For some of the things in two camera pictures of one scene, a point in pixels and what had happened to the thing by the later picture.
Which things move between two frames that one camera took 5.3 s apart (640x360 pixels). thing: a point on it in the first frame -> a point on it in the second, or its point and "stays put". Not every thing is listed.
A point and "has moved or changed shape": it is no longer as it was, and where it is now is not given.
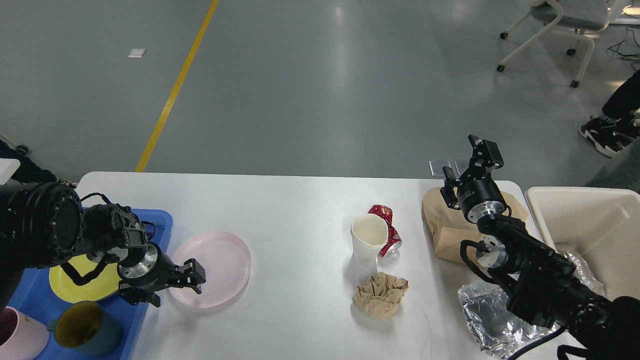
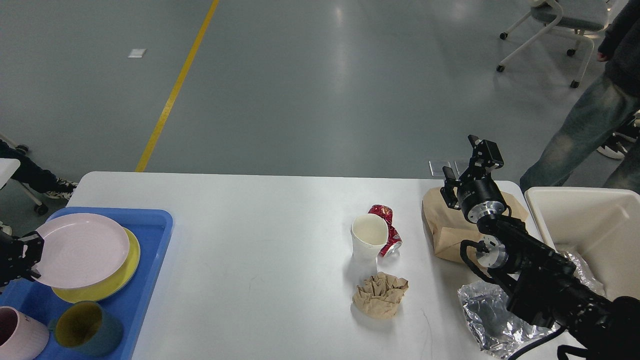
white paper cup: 369,234 stays put
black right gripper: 478,196 stays put
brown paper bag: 449,227 stays put
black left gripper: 154,271 -> 12,265
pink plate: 226,264 has moved or changed shape
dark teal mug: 85,326 stays put
